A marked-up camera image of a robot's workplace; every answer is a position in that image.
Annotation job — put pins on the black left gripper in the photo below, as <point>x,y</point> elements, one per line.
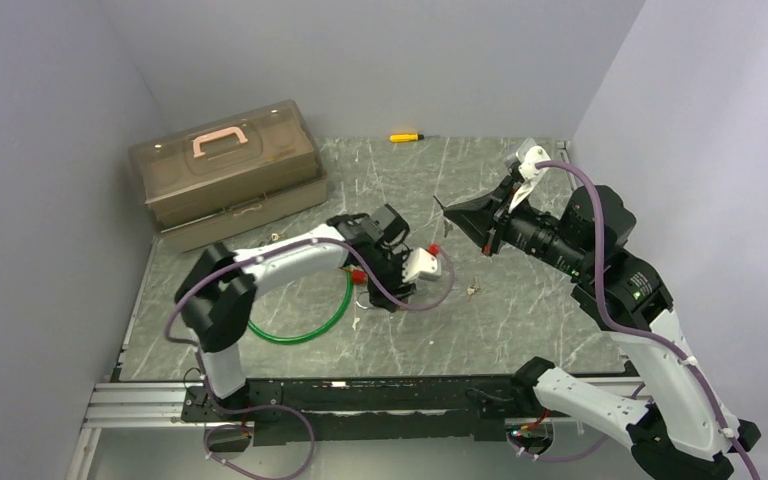
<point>402,291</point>

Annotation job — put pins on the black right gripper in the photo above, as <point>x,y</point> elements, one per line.
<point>486,220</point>

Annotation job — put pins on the red cable padlock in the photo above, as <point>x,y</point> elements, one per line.
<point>355,275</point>

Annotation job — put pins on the bunch of small keys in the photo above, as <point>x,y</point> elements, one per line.
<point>473,289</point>

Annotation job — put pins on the green cable lock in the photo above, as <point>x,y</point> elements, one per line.
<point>318,331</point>

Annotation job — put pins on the brass padlock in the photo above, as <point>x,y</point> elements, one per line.
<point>364,306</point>

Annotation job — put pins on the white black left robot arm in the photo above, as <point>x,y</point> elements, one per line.
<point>216,299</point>

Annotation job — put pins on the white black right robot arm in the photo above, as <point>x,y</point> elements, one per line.
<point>682,431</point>

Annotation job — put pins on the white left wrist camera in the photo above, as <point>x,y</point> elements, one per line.
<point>422,264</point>

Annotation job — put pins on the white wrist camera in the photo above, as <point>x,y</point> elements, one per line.
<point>522,165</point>
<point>422,264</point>

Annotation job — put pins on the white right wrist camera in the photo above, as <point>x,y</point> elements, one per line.
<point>522,165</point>

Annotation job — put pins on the yellow handled screwdriver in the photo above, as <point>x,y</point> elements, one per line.
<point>406,138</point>

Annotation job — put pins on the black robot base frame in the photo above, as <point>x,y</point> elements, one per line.
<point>480,407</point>

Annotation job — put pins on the brown translucent toolbox pink handle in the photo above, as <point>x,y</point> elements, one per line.
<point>217,180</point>

